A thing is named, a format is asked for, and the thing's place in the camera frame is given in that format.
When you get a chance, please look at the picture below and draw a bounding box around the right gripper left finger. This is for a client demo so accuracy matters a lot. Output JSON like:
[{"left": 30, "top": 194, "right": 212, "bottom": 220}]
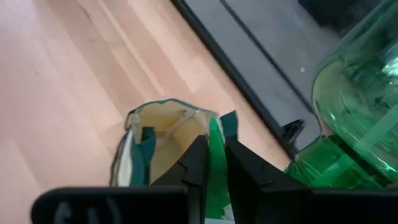
[{"left": 150, "top": 134, "right": 210, "bottom": 224}]

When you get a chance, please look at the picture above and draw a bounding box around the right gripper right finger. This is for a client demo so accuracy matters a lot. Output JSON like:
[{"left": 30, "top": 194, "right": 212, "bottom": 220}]
[{"left": 225, "top": 138, "right": 312, "bottom": 224}]

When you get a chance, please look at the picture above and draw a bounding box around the beige green-trimmed gardening bag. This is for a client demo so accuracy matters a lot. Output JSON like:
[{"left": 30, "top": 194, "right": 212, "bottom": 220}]
[{"left": 108, "top": 98, "right": 239, "bottom": 187}]

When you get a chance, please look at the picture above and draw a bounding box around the green plastic spray bottle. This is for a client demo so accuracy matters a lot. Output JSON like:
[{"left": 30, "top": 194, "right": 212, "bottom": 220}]
[{"left": 203, "top": 0, "right": 398, "bottom": 220}]

